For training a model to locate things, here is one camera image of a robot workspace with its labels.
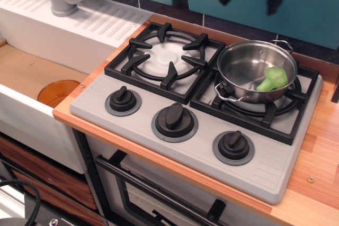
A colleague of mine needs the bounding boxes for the wooden drawer fronts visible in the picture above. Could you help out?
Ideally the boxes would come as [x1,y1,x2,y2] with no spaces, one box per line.
[1,133,105,225]

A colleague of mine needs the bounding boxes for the white toy sink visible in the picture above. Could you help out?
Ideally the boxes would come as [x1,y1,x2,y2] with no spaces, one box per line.
[1,0,151,174]

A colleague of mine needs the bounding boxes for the steel pot with handles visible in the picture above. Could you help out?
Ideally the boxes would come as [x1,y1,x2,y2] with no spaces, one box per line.
[215,40,298,104]

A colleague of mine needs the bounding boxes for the toy oven door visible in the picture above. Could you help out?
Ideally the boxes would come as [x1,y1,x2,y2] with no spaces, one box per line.
[86,136,275,225]

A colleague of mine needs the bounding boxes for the black stove knob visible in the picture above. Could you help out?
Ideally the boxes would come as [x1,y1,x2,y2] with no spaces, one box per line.
[151,102,199,143]
[105,86,142,117]
[212,131,255,166]

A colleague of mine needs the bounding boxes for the grey toy stove top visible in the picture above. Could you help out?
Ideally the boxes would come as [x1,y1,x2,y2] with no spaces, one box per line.
[69,21,324,205]

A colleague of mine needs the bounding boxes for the black burner grate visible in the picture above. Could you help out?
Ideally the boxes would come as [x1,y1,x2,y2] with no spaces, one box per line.
[104,22,225,104]
[190,66,323,145]

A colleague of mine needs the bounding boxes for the black middle stove knob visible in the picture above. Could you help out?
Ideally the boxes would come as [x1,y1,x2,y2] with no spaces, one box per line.
[151,102,199,143]

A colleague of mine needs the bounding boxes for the black cable bottom left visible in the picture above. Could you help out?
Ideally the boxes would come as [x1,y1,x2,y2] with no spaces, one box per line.
[0,179,43,226]

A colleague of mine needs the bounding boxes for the green toy broccoli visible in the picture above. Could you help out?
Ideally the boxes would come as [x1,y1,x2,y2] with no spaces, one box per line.
[257,67,289,91]

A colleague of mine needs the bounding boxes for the orange plastic bowl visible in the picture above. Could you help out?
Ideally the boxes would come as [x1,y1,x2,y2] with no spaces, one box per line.
[38,80,80,108]

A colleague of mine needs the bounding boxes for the black left burner grate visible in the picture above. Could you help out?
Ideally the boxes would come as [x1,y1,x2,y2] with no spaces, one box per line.
[104,22,225,104]

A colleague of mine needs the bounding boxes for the black right stove knob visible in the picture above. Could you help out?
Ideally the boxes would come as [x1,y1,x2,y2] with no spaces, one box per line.
[212,131,255,166]

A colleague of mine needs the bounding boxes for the black left stove knob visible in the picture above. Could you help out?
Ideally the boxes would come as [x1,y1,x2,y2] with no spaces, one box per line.
[105,86,142,117]

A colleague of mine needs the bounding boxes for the black right burner grate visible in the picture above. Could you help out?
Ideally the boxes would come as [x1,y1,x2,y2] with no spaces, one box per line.
[190,66,323,145]

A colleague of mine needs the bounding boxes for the black oven door handle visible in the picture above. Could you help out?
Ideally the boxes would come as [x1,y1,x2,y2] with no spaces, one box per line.
[95,150,227,225]

